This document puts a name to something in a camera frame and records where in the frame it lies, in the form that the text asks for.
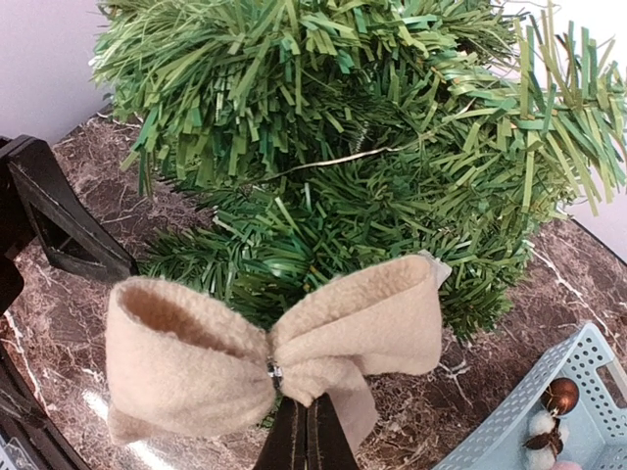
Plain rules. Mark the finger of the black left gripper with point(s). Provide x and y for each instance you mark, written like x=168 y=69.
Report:
x=38 y=202

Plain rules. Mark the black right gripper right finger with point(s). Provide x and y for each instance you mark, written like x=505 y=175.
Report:
x=328 y=448

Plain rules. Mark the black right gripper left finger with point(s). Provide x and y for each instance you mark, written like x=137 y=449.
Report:
x=284 y=448

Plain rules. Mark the brown gingerbread ornament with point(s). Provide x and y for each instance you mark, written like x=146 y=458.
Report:
x=178 y=361

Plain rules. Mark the light blue plastic basket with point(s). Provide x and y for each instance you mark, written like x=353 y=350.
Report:
x=597 y=424

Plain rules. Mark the small green christmas tree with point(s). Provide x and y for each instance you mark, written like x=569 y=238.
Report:
x=329 y=136

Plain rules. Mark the pink pompom ornament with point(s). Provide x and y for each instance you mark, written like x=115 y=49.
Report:
x=566 y=465

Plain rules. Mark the white cotton ball ornament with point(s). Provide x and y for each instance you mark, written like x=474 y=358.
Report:
x=545 y=441

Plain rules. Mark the dark red bauble ornament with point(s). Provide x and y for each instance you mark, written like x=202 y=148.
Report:
x=560 y=397

